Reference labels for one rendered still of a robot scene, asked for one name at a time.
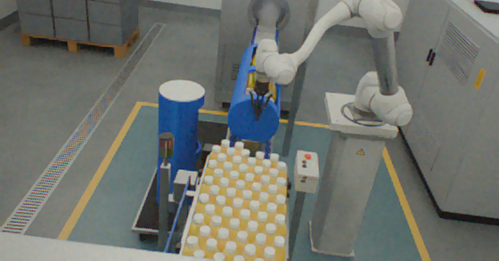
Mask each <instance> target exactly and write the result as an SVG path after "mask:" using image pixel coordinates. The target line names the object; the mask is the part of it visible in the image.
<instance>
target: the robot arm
mask: <svg viewBox="0 0 499 261"><path fill-rule="evenodd" d="M400 11H401V10H400V8H399V7H398V6H397V4H396V3H393V2H392V1H390V0H342V1H340V2H339V3H338V4H337V5H335V6H334V7H333V9H332V10H331V11H329V12H328V13H327V14H325V15H324V16H323V17H322V18H321V19H320V20H319V21H318V22H317V23H316V24H315V26H314V27H313V28H312V29H311V31H310V33H309V34H308V38H307V39H306V41H305V43H304V44H303V45H302V47H301V48H300V49H299V50H298V51H297V52H295V53H293V54H287V53H284V54H278V52H277V43H276V42H275V41H273V40H270V39H264V40H262V41H259V43H258V50H257V54H256V72H255V79H256V83H255V86H254V88H253V89H250V90H249V94H250V99H251V105H252V108H255V114H257V119H256V120H258V116H259V114H262V110H263V109H266V107H267V104H268V102H269V100H270V98H271V97H272V96H273V92H270V91H269V83H270V81H271V79H272V80H273V81H274V82H276V83H277V84H280V85H287V84H289V83H290V82H291V81H292V80H293V78H294V76H295V72H296V71H297V66H298V65H299V64H300V63H301V62H303V61H305V60H306V59H307V57H308V55H309V54H310V53H311V52H312V51H313V50H314V49H315V47H316V45H317V43H318V42H319V39H320V38H321V37H322V35H323V33H324V32H325V31H326V30H327V29H328V28H330V27H331V26H334V25H337V24H340V23H341V22H344V21H346V20H350V19H352V18H354V17H357V18H361V19H363V22H364V24H365V26H366V27H367V29H368V31H367V32H368V33H369V34H370V35H371V36H372V44H373V50H374V56H375V62H376V72H368V73H367V74H365V75H364V76H363V78H362V79H361V81H360V83H359V85H358V88H357V90H356V97H355V101H354V104H348V108H349V111H350V113H351V115H352V117H353V120H354V121H378V122H383V121H385V122H386V123H388V124H389V125H392V126H402V125H404V124H406V123H407V122H408V121H410V120H411V117H412V115H413V112H412V108H411V106H410V104H409V103H408V101H407V99H406V98H405V93H404V89H403V87H400V86H398V80H397V65H396V56H395V49H394V31H395V29H396V28H397V26H398V25H399V23H400V21H401V19H402V15H401V12H400ZM254 92H255V93H256V94H257V95H258V97H259V96H262V98H261V103H260V107H258V97H257V103H256V104H255V102H254V96H253V93H254ZM267 93H268V96H267V100H266V103H265V105H264V106H263V102H264V97H265V96H266V95H267Z"/></svg>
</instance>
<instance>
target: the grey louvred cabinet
mask: <svg viewBox="0 0 499 261"><path fill-rule="evenodd" d="M395 56H396V65H397V80H398V86H400V87H403V89H404V93H405V98H406V99H407V101H408V103H409V104H410V106H411V108H412V112H413V115H412V117H411V120H410V121H408V122H407V123H406V124H404V125H402V126H398V127H397V129H398V131H399V133H400V134H401V135H402V138H403V140H404V144H405V147H406V149H407V150H408V152H409V154H410V156H411V158H412V160H413V163H414V165H415V167H416V168H417V170H418V172H419V175H420V177H421V179H422V181H423V183H424V185H425V187H426V189H427V191H428V194H429V196H430V199H431V202H432V204H433V206H434V208H435V210H436V211H437V213H438V216H439V218H444V219H452V220H459V221H465V222H473V223H481V224H491V225H494V226H499V14H493V13H488V12H482V11H481V10H480V9H479V8H478V7H477V6H476V5H475V4H474V2H472V1H469V0H409V3H408V6H407V9H406V13H405V17H404V20H403V23H402V27H401V29H400V32H399V35H398V39H397V42H396V46H395Z"/></svg>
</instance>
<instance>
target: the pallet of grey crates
mask: <svg viewBox="0 0 499 261"><path fill-rule="evenodd" d="M16 2H17V7H18V12H19V18H20V30H21V33H20V40H21V43H22V44H23V45H29V46H31V45H33V44H34V43H35V42H36V41H38V40H39V39H41V38H46V39H52V40H60V41H66V42H68V44H69V51H72V52H77V51H78V50H79V49H81V48H82V47H83V46H84V45H85V44H87V45H99V46H107V47H113V48H114V57H118V58H124V56H125V55H126V54H127V52H128V51H129V49H130V48H131V47H132V45H134V44H135V42H136V41H137V38H138V37H139V27H138V0H16Z"/></svg>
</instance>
